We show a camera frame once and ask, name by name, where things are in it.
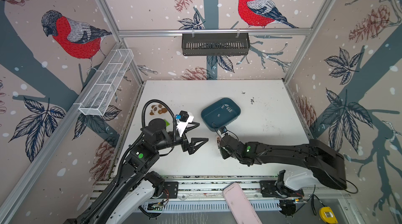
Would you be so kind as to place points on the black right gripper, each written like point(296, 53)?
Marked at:
point(224, 148)

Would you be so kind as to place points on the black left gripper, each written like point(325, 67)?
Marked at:
point(190, 146)

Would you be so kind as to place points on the teal plastic tray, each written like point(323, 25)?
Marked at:
point(209, 114)

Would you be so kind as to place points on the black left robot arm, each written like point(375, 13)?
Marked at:
point(135, 182)

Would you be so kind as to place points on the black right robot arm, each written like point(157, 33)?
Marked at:
point(326, 166)

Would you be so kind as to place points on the staples strip in tray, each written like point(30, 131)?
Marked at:
point(227, 107)

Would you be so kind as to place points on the pink flat case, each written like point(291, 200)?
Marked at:
point(239, 205)

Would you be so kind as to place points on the yellow tape measure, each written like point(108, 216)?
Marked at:
point(327, 215)

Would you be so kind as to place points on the horizontal aluminium bar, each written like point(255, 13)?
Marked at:
point(163, 33)

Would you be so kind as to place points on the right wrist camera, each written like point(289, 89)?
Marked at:
point(223, 130)

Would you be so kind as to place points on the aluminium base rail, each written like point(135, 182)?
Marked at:
point(188, 194)

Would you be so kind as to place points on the black wire basket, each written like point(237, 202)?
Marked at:
point(215, 44)

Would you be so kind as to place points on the white wire basket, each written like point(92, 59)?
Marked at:
point(102, 92)

